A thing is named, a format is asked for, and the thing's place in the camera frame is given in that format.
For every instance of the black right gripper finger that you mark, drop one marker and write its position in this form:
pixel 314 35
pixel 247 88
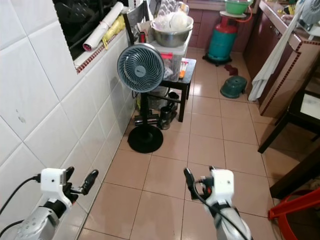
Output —
pixel 211 170
pixel 189 182

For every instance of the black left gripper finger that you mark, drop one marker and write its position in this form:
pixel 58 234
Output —
pixel 69 172
pixel 91 181

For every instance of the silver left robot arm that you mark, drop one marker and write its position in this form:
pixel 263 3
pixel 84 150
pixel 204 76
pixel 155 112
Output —
pixel 36 222

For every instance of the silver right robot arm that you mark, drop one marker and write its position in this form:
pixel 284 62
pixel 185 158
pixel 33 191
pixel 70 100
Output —
pixel 230 224

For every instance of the black metal cup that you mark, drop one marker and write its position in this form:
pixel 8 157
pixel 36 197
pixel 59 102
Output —
pixel 164 119

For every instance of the red plastic stool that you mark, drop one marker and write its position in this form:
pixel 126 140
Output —
pixel 292 206

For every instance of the small black side table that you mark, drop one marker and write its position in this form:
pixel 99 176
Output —
pixel 189 75

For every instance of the orange small tool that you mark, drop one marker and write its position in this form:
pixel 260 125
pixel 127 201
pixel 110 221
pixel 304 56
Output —
pixel 182 70

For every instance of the clear plastic storage box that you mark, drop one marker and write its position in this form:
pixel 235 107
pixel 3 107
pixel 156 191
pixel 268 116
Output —
pixel 175 56

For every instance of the white hanging towel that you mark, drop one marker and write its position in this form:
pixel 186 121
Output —
pixel 272 65

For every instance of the brown kitchen cabinet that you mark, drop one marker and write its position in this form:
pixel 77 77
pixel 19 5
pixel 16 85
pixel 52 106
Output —
pixel 287 75

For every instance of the grey black standing fan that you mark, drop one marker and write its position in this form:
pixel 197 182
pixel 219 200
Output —
pixel 140 67

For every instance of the green gas cylinder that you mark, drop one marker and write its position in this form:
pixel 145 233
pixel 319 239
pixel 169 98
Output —
pixel 221 42

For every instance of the large full steel bowl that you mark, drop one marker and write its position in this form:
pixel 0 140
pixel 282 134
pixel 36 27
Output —
pixel 171 37

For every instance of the white rolled paper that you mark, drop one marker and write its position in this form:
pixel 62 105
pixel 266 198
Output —
pixel 103 27

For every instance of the yellow plastic bag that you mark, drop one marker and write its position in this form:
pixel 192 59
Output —
pixel 115 29

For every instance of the white plastic bag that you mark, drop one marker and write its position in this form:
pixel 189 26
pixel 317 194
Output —
pixel 175 21

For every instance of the green plastic bowl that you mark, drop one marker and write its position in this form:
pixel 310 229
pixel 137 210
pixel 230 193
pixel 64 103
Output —
pixel 237 6

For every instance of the black slatted chair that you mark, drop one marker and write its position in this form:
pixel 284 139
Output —
pixel 135 17

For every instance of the grey egg carton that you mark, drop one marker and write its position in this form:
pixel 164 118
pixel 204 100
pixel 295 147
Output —
pixel 172 6

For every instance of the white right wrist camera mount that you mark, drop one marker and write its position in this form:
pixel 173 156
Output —
pixel 223 186

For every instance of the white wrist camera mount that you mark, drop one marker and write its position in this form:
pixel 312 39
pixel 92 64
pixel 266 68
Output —
pixel 52 181
pixel 223 186

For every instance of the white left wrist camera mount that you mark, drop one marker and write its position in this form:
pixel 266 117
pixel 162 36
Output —
pixel 52 181

